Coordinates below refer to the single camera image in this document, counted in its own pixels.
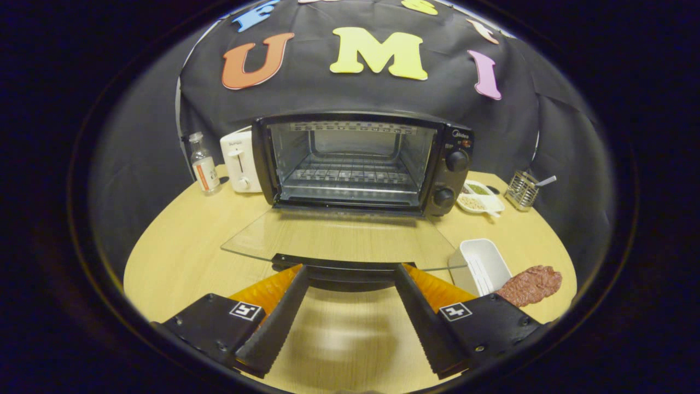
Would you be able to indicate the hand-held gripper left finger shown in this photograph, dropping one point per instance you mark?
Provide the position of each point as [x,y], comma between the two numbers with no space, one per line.
[281,323]

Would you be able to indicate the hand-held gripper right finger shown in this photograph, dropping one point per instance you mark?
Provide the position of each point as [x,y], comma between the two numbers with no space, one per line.
[424,323]

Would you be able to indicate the reddish-brown meat steak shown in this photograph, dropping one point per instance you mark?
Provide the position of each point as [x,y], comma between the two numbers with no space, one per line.
[530,284]

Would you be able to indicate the black toaster oven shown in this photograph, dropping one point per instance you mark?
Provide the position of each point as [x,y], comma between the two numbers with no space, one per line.
[456,180]

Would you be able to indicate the white bread toaster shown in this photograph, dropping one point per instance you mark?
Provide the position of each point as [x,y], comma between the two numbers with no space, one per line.
[240,164]

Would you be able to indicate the white rectangular tray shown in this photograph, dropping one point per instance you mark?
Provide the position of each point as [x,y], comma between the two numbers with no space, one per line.
[484,262]

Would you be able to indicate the white divided dish of beans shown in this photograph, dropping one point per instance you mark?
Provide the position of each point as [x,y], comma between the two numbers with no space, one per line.
[481,201]

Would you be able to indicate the glass bottle with orange label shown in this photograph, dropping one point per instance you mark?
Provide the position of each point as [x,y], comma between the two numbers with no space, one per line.
[205,169]

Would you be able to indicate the metal spoon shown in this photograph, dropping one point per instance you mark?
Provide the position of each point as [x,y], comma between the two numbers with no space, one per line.
[546,181]

